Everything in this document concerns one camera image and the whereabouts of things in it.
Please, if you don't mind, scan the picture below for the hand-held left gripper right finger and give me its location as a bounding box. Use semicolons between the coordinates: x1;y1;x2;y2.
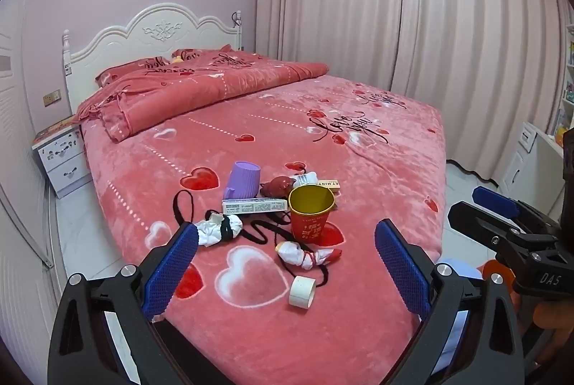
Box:
345;218;525;385

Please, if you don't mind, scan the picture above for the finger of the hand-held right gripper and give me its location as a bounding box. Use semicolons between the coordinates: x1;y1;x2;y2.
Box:
447;200;562;253
472;186;562;230

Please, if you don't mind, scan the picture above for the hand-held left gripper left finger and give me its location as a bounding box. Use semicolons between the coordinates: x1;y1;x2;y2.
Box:
47;221;225;385

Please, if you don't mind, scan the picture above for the red paper cup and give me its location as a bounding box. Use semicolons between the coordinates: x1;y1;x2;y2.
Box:
288;184;336;240

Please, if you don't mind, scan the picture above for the white red wrapper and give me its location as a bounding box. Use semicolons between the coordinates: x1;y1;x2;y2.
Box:
274;242;344;271

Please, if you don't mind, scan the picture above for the white toothpaste box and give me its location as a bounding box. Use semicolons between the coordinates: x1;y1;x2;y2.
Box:
222;198;288;215

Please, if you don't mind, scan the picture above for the white tape roll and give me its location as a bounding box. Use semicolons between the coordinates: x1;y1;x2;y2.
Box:
288;276;316;308

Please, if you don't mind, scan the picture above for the blue white carton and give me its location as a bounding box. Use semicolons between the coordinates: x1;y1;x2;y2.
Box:
293;171;320;189

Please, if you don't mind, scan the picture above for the person's right hand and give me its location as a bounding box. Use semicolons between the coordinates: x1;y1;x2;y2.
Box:
535;299;574;344

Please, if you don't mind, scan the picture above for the white cloth with black band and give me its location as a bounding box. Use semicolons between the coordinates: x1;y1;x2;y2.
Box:
194;214;244;250

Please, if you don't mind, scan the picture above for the white desk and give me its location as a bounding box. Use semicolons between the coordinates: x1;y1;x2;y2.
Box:
500;120;568;206

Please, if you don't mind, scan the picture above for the purple ribbed cup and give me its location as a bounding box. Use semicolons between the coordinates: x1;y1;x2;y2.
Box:
224;161;262;200

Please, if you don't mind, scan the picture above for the white nightstand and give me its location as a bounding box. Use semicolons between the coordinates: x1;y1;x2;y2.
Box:
31;126;93;200

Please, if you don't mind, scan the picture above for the pink folded quilt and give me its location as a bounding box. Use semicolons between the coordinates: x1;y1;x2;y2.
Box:
76;51;330;144

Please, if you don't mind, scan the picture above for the white wardrobe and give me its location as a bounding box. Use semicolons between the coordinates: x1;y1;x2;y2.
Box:
0;0;66;350

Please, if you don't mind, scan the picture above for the pink printed pillow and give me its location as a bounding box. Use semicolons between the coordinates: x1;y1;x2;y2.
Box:
171;46;234;63
95;57;171;86

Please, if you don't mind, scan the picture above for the white carved headboard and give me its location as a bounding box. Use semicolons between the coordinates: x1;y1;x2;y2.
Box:
62;2;245;117

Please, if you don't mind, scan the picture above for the black string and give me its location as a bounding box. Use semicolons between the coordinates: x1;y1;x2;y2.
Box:
173;189;333;289

